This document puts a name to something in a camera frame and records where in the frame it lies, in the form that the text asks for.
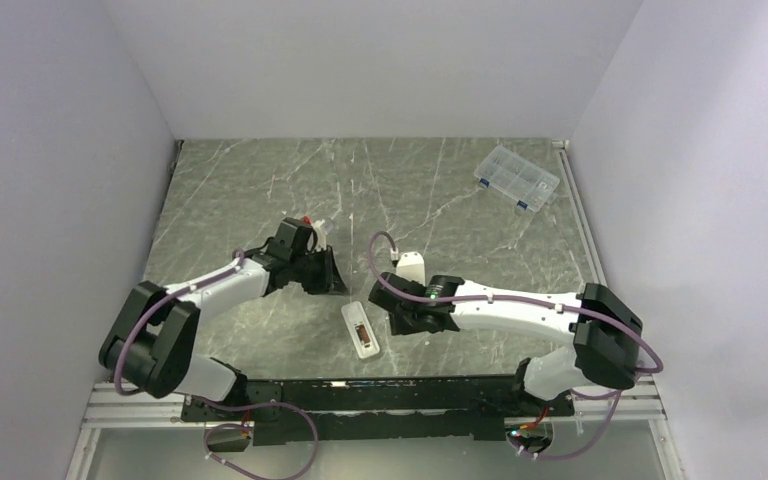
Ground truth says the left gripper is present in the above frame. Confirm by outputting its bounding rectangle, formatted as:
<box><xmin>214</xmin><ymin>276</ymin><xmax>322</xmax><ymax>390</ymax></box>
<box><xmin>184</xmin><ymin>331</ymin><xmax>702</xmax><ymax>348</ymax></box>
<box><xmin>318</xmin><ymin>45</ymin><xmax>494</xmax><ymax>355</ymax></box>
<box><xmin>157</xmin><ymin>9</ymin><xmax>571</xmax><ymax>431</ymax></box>
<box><xmin>290</xmin><ymin>244</ymin><xmax>348</xmax><ymax>295</ymax></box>

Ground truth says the white remote control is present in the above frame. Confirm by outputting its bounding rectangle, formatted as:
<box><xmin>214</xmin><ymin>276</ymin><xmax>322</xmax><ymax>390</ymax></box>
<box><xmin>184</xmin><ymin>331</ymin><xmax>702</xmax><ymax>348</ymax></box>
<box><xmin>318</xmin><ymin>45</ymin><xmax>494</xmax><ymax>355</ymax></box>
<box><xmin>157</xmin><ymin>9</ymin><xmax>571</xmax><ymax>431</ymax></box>
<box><xmin>341</xmin><ymin>301</ymin><xmax>381</xmax><ymax>360</ymax></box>

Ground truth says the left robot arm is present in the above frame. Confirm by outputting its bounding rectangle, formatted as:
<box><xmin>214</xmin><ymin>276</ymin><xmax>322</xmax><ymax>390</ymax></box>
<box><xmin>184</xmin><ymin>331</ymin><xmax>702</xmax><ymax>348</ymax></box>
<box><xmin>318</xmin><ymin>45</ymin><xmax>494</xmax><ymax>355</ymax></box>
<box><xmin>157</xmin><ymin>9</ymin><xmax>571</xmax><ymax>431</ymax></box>
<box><xmin>98</xmin><ymin>217</ymin><xmax>349</xmax><ymax>420</ymax></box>

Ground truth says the clear plastic organizer box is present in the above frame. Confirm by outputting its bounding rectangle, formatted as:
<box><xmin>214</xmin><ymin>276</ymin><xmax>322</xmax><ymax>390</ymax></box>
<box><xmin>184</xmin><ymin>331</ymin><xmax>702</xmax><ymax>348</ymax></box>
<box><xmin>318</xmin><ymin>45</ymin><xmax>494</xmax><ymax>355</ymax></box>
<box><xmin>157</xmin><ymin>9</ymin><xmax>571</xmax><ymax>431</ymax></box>
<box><xmin>473</xmin><ymin>145</ymin><xmax>560</xmax><ymax>212</ymax></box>

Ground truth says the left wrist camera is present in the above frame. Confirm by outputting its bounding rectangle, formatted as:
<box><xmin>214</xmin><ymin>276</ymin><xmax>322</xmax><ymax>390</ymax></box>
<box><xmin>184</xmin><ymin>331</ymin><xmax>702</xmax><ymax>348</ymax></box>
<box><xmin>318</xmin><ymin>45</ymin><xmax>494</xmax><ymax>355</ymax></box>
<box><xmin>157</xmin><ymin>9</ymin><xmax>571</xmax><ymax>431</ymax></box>
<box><xmin>302</xmin><ymin>216</ymin><xmax>336</xmax><ymax>252</ymax></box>

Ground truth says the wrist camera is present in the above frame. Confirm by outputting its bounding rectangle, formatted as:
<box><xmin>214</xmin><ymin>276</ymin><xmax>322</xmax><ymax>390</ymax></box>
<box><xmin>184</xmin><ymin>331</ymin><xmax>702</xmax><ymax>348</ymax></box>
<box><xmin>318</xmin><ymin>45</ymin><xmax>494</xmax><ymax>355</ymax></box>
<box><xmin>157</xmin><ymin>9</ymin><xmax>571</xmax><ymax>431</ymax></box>
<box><xmin>395</xmin><ymin>251</ymin><xmax>427</xmax><ymax>286</ymax></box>
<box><xmin>302</xmin><ymin>216</ymin><xmax>336</xmax><ymax>252</ymax></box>

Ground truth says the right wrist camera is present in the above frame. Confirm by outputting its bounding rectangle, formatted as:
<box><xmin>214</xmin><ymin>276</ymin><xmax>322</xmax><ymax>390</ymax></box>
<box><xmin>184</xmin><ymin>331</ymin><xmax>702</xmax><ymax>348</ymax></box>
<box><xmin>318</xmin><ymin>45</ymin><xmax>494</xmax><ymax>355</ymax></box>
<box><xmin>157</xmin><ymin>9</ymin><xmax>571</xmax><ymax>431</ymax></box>
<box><xmin>395</xmin><ymin>251</ymin><xmax>427</xmax><ymax>286</ymax></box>

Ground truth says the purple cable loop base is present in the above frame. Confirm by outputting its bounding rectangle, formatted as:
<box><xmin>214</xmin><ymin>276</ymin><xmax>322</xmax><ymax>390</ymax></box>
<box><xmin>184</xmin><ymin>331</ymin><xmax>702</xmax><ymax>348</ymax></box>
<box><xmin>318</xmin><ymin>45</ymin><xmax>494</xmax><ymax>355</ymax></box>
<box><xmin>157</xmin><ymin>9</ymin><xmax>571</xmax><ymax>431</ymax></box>
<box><xmin>202</xmin><ymin>399</ymin><xmax>322</xmax><ymax>480</ymax></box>

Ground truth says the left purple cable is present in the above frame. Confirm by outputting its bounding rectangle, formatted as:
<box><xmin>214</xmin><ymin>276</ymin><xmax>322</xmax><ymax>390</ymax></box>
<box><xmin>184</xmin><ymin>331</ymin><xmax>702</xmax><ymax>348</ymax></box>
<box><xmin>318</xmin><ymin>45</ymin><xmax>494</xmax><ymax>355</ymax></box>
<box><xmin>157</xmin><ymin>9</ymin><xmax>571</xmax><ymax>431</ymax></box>
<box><xmin>112</xmin><ymin>248</ymin><xmax>247</xmax><ymax>399</ymax></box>

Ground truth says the purple cable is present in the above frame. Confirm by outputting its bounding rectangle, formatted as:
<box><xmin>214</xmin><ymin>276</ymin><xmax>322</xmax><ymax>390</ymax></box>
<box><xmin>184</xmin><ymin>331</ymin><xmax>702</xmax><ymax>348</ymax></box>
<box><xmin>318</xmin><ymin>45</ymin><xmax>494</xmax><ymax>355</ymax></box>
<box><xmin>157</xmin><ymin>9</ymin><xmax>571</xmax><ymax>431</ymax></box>
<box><xmin>365</xmin><ymin>230</ymin><xmax>665</xmax><ymax>463</ymax></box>
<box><xmin>112</xmin><ymin>248</ymin><xmax>247</xmax><ymax>399</ymax></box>

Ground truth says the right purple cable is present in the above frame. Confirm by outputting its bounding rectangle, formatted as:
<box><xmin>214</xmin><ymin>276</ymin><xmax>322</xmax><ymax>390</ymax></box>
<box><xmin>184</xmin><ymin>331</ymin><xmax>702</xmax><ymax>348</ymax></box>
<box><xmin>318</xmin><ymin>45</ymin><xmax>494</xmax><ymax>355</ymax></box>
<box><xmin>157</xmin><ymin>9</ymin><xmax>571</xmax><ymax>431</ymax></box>
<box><xmin>365</xmin><ymin>230</ymin><xmax>665</xmax><ymax>463</ymax></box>

